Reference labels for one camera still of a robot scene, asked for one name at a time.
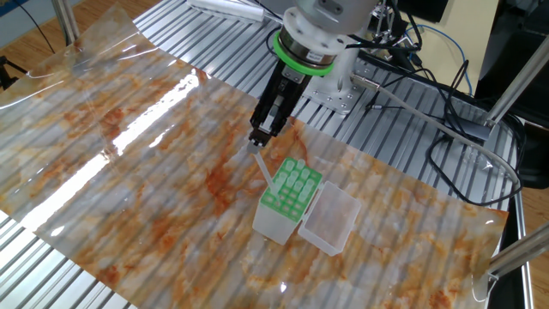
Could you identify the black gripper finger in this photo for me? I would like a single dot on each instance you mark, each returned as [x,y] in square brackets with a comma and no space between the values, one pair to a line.
[268,129]

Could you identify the aluminium frame post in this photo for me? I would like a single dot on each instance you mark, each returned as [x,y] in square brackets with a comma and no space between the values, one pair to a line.
[523,251]
[519,79]

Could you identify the green-topped pipette tip box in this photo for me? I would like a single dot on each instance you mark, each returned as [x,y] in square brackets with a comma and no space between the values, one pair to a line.
[274,223]

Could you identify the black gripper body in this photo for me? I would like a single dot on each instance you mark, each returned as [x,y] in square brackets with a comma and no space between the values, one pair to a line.
[274,86]

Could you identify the clear large pipette tip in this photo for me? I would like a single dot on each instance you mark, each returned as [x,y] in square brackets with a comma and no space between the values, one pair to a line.
[281,179]
[263,171]
[301,164]
[299,187]
[289,165]
[293,178]
[310,184]
[305,173]

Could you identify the metal clamp stand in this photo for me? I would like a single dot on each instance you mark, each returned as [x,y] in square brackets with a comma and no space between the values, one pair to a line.
[403,43]

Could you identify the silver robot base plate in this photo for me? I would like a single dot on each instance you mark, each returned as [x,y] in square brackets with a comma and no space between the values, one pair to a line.
[343,101]

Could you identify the black equipment housing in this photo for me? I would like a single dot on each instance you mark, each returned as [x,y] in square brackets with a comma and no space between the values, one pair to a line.
[506,26]

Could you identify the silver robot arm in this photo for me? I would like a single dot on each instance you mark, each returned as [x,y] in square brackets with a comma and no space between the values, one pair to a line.
[326,21]

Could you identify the grey adapter box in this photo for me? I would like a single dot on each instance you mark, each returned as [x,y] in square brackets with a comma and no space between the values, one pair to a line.
[474,130]

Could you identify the orange marble pattern mat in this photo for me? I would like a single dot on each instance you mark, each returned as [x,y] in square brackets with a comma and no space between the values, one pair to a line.
[128,129]

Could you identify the black box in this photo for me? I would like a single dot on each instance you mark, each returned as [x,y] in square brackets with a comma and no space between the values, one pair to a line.
[422,8]

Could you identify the white bar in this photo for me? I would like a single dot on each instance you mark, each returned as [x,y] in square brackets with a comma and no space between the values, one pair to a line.
[227,9]

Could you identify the black tripod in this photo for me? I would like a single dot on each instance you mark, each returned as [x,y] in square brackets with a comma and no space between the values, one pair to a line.
[5,68]

